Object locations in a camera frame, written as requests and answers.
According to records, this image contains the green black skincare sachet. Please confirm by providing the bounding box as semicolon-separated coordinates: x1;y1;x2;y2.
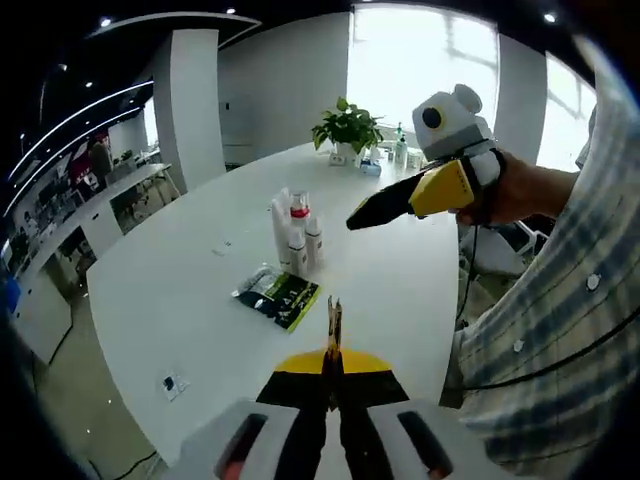
259;273;322;335

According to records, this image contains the person's right hand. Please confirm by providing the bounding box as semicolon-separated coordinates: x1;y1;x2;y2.
454;148;552;230

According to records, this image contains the red-lined white skincare bottle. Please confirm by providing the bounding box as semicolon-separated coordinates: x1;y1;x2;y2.
303;215;327;267

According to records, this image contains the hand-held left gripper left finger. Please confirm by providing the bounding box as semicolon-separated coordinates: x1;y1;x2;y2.
172;348;330;480

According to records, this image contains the green cap bottle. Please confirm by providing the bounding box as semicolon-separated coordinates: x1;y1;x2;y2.
393;121;410;170

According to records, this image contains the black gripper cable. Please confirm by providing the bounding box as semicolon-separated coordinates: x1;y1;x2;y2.
455;222;482;326

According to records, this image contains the red collar skincare bottle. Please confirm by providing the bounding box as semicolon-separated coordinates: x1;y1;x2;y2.
288;188;312;231

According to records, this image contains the gold skincare sachet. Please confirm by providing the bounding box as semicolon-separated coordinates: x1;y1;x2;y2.
322;294;347;414

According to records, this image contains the black-lined white skincare bottle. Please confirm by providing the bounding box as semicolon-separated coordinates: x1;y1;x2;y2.
287;227;310;277

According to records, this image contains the dark silver skincare sachet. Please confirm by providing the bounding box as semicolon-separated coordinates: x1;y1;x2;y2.
231;263;284;315

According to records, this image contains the white skincare tube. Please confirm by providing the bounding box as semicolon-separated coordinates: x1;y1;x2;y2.
271;187;295;266

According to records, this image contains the blue bin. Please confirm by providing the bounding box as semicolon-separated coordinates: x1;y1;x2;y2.
2;276;22;307

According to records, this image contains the potted green plant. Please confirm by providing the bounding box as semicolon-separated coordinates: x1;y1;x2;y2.
311;96;385;167

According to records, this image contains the long white desk row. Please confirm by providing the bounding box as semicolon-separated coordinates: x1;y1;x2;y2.
9;162;182;364

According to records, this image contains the white card with dark clip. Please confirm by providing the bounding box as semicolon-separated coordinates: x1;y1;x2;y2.
161;369;192;403

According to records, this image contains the office chair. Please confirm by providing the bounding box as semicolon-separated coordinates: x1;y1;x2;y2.
458;219;549;279

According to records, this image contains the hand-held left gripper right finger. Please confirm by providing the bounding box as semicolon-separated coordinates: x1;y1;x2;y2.
331;349;509;480

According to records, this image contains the black cable on shirt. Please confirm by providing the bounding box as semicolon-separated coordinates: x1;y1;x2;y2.
459;307;640;394

